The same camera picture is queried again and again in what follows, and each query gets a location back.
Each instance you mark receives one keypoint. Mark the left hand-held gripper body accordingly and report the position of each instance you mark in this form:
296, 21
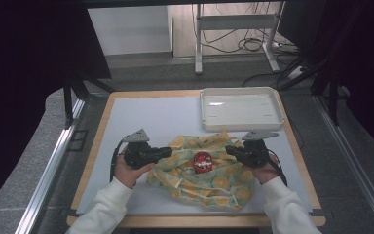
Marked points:
138, 152

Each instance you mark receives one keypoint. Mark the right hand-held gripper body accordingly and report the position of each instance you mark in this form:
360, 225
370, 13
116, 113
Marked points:
254, 151

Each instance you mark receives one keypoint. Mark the round red tin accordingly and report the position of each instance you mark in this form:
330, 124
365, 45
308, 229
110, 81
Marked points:
203, 162

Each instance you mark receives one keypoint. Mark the white plastic tray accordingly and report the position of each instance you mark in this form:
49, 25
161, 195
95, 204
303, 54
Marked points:
240, 109

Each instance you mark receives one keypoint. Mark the lemon print cloth bag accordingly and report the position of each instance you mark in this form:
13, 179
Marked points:
207, 188

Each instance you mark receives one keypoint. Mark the person's left hand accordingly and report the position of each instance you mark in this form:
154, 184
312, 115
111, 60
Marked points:
128, 174

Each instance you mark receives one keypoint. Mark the person's right hand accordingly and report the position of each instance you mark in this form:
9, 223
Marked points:
266, 172

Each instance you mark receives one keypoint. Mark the white table mat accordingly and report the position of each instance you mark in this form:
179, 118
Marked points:
162, 117

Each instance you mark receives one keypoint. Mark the black metal stand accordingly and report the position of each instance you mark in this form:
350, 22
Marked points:
74, 91

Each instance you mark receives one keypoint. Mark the white power strip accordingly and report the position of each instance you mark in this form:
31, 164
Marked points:
296, 72

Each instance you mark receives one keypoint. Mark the dark curtain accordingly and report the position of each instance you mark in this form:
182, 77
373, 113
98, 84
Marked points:
22, 81
363, 58

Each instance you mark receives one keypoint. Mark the aluminium rail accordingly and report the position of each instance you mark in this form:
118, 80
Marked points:
354, 152
50, 162

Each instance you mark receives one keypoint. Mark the white metal desk frame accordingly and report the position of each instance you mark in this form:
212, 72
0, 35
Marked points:
237, 22

